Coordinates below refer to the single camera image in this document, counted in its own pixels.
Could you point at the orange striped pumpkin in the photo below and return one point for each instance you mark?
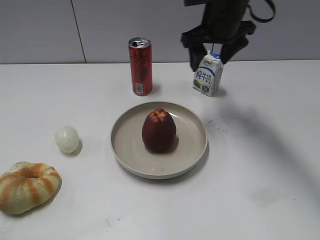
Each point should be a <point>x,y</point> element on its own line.
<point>27,185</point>

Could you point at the dark red apple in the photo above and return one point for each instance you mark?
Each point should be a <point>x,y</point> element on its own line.
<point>159,131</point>

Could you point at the white blue milk carton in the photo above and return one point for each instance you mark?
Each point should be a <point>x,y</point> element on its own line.
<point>207,77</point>

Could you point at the beige round plate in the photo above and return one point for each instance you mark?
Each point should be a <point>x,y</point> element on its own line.
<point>190,144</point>

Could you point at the red soda can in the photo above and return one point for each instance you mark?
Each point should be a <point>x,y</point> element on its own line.
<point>140,54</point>

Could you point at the white egg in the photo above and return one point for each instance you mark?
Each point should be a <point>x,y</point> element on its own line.
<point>67,139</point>

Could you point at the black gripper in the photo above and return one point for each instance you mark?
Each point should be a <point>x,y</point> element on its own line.
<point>222,23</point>

